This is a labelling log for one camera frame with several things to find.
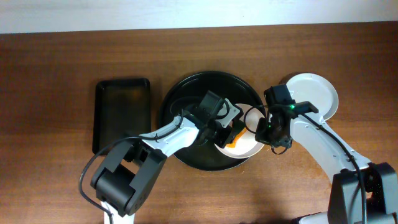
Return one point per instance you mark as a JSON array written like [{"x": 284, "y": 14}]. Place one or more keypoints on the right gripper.
[{"x": 268, "y": 137}]

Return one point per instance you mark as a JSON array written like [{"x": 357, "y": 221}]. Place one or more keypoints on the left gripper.
[{"x": 226, "y": 137}]

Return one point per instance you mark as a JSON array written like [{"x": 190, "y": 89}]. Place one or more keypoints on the orange green sponge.
[{"x": 235, "y": 140}]

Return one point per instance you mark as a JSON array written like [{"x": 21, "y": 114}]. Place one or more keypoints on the pink white plate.
[{"x": 247, "y": 146}]

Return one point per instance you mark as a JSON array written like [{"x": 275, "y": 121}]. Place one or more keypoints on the pale green plate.
[{"x": 315, "y": 89}]

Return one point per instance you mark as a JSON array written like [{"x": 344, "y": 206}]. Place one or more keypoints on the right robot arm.
[{"x": 361, "y": 191}]

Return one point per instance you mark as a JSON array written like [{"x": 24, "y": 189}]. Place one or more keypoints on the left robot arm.
[{"x": 128, "y": 173}]

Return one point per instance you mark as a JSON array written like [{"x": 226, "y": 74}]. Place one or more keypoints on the black round tray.
[{"x": 191, "y": 90}]

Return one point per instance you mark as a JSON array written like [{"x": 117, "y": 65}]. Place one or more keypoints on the black rectangular tray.
[{"x": 122, "y": 109}]

